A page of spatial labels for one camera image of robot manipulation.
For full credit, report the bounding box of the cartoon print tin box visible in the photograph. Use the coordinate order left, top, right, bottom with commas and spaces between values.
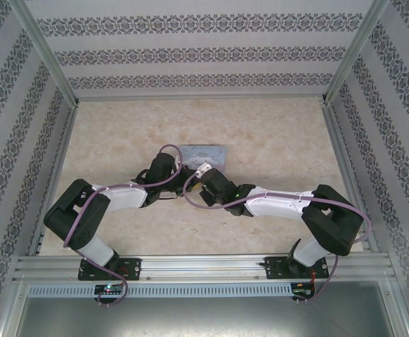
181, 144, 231, 173

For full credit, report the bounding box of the grey metal sheet panel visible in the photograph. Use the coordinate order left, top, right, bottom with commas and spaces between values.
0, 276, 409, 337

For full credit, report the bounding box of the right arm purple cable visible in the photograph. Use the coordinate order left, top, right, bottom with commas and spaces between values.
183, 173, 374, 303

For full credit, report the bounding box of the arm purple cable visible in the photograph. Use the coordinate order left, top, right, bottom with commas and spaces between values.
183, 173, 374, 303
63, 143, 192, 307

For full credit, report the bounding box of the aluminium mounting rail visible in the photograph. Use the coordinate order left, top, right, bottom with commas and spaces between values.
13, 255, 397, 282

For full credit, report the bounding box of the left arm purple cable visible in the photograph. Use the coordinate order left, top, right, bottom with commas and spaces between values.
63, 143, 192, 307

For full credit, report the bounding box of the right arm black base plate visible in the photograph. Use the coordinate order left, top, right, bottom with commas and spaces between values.
264, 256, 330, 280

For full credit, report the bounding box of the slotted grey cable duct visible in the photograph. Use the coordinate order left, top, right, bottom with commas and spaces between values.
26, 282, 294, 298

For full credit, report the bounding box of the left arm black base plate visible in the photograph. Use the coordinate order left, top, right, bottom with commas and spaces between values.
77, 257, 143, 282

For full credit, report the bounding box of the aluminium side rail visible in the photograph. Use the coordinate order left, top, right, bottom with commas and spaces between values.
26, 104, 80, 257
322, 103, 380, 252

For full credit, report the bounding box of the aluminium frame post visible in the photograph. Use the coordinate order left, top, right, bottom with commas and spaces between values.
320, 0, 391, 105
8, 0, 80, 107

